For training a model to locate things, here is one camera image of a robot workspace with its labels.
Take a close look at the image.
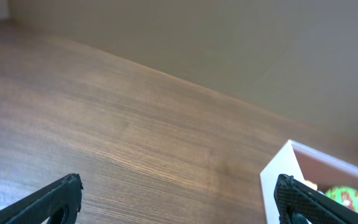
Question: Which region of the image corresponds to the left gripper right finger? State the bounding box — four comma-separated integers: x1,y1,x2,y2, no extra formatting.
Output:
274,174,358,224

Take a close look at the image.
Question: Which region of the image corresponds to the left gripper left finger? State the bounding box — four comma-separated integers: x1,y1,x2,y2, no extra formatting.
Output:
0,174,83,224

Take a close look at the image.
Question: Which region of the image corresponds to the white plush duck toy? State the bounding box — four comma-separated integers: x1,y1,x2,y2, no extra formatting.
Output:
303,180,324,194

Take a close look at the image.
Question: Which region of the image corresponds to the green patterned ball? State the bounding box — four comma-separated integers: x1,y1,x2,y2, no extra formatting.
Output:
324,185,358,213

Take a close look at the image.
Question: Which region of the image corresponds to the white cardboard box pink interior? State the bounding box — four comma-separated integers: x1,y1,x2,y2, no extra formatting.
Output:
260,140,358,224

